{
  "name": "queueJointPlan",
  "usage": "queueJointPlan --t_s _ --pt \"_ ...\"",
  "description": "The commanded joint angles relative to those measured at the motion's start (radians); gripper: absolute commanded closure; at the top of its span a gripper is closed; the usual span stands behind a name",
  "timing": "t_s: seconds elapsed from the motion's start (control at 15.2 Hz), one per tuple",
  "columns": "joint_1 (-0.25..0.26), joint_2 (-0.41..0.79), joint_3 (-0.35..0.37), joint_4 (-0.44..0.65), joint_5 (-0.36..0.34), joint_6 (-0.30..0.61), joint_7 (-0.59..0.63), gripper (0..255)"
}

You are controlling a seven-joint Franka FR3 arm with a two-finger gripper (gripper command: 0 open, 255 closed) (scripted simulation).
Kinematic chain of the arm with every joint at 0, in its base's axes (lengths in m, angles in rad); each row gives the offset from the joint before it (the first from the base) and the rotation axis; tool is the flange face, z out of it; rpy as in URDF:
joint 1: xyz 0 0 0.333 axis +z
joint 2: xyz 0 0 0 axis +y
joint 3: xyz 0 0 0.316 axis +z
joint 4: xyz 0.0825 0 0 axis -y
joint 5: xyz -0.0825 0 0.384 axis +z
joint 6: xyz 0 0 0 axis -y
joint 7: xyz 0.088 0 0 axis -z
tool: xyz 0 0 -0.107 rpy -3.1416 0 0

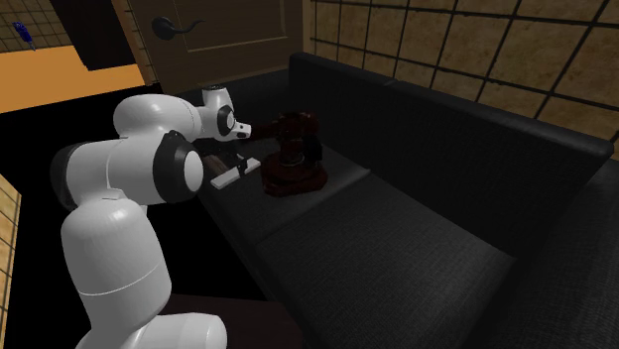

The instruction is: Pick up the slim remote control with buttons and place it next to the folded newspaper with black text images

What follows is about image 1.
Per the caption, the black sofa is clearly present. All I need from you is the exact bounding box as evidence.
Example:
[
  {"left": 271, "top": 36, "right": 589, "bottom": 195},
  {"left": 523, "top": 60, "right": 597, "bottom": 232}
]
[{"left": 175, "top": 50, "right": 619, "bottom": 349}]

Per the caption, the brown door with black handle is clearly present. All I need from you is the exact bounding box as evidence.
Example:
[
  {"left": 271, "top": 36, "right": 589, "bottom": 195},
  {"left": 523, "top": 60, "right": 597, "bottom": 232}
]
[{"left": 110, "top": 0, "right": 311, "bottom": 96}]

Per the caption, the dark wall cabinet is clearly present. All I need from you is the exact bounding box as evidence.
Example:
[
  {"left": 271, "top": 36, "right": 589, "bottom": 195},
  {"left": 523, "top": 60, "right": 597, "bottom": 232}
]
[{"left": 48, "top": 0, "right": 138, "bottom": 72}]

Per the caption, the small blue object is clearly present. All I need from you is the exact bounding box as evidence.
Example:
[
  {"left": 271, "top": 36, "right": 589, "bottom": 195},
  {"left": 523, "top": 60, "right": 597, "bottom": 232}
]
[{"left": 11, "top": 20, "right": 38, "bottom": 53}]

